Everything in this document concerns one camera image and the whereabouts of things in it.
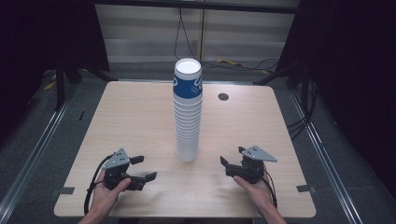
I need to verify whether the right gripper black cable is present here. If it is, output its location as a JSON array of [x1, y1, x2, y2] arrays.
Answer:
[[261, 169, 278, 209]]

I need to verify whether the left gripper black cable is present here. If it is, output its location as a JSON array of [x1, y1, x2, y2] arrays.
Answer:
[[83, 153, 115, 216]]

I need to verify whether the black hanging wall cable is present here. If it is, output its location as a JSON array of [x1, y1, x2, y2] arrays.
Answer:
[[173, 7, 280, 71]]

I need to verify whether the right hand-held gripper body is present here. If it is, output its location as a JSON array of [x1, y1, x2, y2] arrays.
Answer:
[[242, 145, 278, 185]]

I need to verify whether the black horizontal bar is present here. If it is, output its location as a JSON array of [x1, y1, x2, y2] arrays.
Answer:
[[93, 0, 301, 15]]

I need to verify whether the person's right hand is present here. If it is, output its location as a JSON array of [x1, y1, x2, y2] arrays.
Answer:
[[233, 166, 276, 216]]

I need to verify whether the bundle of black floor cables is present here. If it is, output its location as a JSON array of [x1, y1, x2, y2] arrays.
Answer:
[[286, 78, 319, 142]]

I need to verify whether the person's left hand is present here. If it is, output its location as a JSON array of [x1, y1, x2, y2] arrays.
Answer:
[[90, 169, 132, 217]]

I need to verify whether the aluminium floor rail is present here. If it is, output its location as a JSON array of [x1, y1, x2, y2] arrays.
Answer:
[[288, 88, 365, 224], [0, 83, 78, 216]]

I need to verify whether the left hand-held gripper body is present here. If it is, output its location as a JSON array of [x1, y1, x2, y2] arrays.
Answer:
[[102, 147, 132, 190]]

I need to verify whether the black metal stand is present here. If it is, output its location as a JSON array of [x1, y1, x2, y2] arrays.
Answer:
[[53, 59, 118, 111], [252, 62, 312, 108]]

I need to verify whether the stack of paper cups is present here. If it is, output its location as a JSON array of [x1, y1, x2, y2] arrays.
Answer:
[[173, 92, 204, 163]]

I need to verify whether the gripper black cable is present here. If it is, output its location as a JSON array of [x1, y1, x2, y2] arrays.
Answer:
[[261, 169, 278, 209], [83, 153, 115, 216]]

